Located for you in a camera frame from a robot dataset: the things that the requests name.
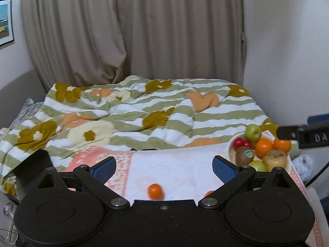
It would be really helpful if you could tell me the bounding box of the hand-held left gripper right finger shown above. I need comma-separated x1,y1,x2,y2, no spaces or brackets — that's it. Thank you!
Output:
198,156,293,210

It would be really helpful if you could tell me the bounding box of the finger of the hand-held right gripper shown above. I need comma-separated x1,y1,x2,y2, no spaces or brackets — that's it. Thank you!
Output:
277,126,299,141

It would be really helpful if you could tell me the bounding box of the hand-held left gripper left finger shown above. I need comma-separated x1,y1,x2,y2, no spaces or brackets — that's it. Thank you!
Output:
38,156,131,210

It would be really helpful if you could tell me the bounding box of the brown kiwi with green sticker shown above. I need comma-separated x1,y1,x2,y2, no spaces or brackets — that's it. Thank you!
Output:
236,146,254,167

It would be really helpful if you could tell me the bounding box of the white oval bowl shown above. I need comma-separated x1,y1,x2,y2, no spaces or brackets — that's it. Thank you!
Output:
228,131,292,173

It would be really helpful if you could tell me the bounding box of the large orange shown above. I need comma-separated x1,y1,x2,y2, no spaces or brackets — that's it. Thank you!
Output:
255,138,273,158

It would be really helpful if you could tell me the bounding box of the yellow red apple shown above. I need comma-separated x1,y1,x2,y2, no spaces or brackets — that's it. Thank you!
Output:
262,149,287,171

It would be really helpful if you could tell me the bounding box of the large green round fruit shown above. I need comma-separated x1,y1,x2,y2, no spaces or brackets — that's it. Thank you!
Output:
247,160,268,172

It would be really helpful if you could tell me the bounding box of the small green fruit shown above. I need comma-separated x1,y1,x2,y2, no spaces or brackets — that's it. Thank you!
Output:
244,124,262,142

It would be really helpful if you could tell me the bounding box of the pink floral cloth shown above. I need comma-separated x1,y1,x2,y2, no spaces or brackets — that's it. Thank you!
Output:
65,145,134,204

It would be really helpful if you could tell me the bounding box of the white plastic bag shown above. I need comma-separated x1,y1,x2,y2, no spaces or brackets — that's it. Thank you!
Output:
292,154,313,183

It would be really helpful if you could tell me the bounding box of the white pink patterned mat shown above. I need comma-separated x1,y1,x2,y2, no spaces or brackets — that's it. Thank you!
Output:
123,130,326,247

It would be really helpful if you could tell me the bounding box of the green striped floral blanket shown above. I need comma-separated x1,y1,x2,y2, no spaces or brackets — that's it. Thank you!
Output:
0,75,280,196

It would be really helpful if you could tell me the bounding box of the black box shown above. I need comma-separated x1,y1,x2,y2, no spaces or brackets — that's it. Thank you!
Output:
2,149,54,195

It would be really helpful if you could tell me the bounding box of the grey patterned pillow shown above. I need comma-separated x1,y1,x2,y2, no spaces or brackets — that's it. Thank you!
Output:
9,96,45,129

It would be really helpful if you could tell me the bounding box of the clear container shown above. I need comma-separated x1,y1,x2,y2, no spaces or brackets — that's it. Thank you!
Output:
0,201,20,247

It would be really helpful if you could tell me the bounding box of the grey headboard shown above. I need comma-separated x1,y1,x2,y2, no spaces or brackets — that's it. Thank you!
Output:
0,68,48,130

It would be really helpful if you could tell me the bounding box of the beige curtain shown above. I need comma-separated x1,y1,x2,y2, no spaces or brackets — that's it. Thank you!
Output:
20,0,248,92

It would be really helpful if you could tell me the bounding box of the black cable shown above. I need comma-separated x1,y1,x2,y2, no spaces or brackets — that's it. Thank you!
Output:
305,157,329,187

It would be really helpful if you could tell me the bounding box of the framed wall picture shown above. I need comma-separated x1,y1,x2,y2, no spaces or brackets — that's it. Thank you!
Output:
0,0,14,47

